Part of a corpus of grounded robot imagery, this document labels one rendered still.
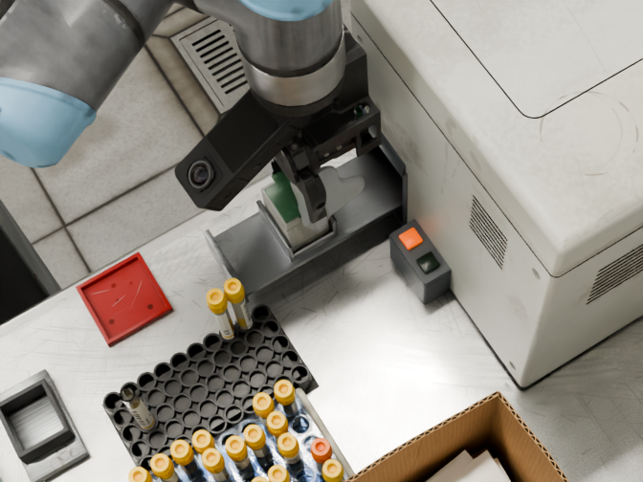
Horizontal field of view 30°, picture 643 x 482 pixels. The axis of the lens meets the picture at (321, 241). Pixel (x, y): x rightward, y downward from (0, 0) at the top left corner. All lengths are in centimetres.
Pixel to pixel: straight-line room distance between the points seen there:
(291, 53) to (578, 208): 22
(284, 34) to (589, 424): 48
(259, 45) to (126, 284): 40
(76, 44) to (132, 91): 154
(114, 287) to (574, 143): 49
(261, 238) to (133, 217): 108
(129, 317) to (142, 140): 114
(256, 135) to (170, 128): 134
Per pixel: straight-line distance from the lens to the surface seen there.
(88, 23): 77
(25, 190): 225
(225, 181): 92
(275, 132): 90
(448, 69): 87
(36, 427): 111
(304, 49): 81
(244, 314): 105
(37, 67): 76
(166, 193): 218
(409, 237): 108
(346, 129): 93
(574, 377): 110
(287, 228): 104
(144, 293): 114
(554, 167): 84
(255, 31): 79
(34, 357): 114
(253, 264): 109
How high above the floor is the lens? 191
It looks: 65 degrees down
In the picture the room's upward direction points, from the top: 9 degrees counter-clockwise
